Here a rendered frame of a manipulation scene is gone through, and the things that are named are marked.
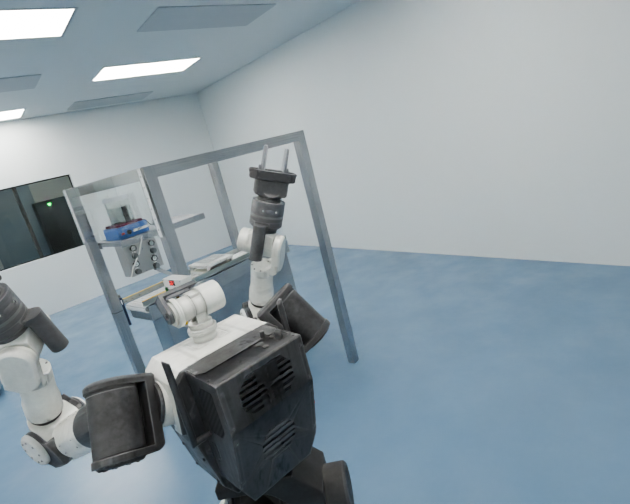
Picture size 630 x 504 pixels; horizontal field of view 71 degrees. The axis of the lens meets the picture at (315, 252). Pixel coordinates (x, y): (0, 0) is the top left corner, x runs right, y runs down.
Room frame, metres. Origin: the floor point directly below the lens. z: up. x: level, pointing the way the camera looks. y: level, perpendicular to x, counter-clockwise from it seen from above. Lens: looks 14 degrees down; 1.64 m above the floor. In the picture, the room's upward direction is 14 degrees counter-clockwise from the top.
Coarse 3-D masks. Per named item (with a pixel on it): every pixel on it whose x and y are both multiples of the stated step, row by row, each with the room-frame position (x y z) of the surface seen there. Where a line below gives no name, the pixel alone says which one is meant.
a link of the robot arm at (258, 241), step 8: (256, 224) 1.13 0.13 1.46; (264, 224) 1.14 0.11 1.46; (272, 224) 1.14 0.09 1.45; (280, 224) 1.16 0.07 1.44; (240, 232) 1.17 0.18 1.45; (248, 232) 1.17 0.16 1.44; (256, 232) 1.12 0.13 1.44; (264, 232) 1.12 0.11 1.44; (272, 232) 1.16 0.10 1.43; (240, 240) 1.17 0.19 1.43; (248, 240) 1.16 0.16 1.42; (256, 240) 1.12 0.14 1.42; (264, 240) 1.13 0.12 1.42; (272, 240) 1.14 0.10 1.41; (240, 248) 1.17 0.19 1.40; (248, 248) 1.16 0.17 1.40; (256, 248) 1.12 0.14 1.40; (264, 248) 1.15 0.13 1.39; (256, 256) 1.12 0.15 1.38
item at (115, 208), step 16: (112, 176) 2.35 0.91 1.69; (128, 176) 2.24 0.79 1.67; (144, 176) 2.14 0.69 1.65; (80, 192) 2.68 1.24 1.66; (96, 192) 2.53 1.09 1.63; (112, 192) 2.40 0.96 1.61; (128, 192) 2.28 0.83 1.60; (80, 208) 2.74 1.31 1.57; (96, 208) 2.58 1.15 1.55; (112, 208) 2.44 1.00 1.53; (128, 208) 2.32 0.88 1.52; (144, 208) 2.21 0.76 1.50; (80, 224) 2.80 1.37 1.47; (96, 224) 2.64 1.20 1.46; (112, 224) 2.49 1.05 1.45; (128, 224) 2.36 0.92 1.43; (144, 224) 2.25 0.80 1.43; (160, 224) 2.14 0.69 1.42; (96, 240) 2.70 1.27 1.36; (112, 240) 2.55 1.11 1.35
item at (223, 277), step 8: (288, 248) 3.62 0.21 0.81; (264, 256) 3.42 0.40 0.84; (240, 264) 3.25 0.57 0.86; (248, 264) 3.30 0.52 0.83; (224, 272) 3.13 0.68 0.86; (232, 272) 3.18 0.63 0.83; (240, 272) 3.23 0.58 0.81; (248, 272) 3.28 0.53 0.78; (208, 280) 3.03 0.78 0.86; (216, 280) 3.07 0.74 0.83; (224, 280) 3.12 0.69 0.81; (232, 280) 3.17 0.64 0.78; (152, 304) 2.72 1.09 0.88; (136, 312) 2.83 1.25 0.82; (152, 312) 2.70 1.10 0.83; (160, 312) 2.73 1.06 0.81; (152, 320) 2.70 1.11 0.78
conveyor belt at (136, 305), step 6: (240, 252) 3.57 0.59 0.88; (246, 252) 3.51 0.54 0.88; (234, 258) 3.40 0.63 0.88; (246, 258) 3.32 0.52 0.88; (234, 264) 3.23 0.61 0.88; (192, 276) 3.16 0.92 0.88; (162, 288) 3.03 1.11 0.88; (150, 294) 2.95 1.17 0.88; (156, 294) 2.91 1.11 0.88; (138, 300) 2.87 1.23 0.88; (126, 306) 2.86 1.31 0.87; (132, 306) 2.80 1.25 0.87; (138, 306) 2.75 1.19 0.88; (144, 312) 2.70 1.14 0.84
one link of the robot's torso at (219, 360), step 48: (192, 336) 0.87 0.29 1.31; (240, 336) 0.86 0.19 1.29; (288, 336) 0.81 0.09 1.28; (192, 384) 0.75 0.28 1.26; (240, 384) 0.70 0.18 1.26; (288, 384) 0.76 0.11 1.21; (192, 432) 0.72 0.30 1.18; (240, 432) 0.69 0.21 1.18; (288, 432) 0.87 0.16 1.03; (240, 480) 0.70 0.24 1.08
